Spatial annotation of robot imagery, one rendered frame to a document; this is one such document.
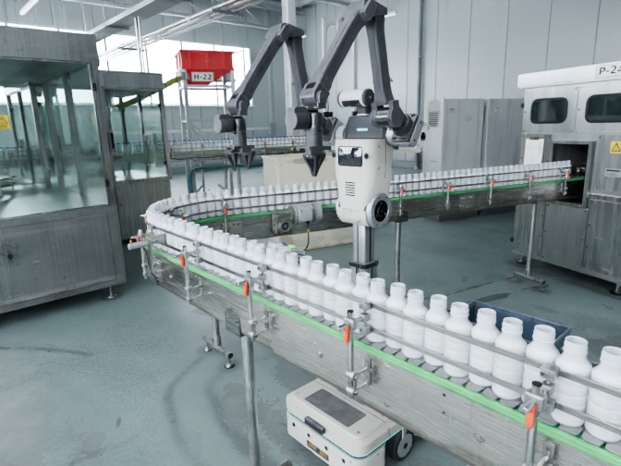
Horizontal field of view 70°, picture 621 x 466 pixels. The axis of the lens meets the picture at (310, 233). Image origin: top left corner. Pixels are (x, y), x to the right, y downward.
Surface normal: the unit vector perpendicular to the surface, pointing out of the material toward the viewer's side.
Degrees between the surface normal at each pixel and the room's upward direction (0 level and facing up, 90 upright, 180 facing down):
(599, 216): 90
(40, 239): 90
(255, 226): 90
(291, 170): 90
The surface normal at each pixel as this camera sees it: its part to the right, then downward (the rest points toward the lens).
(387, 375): -0.74, 0.18
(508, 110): 0.40, 0.20
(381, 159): 0.67, 0.16
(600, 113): -0.91, 0.12
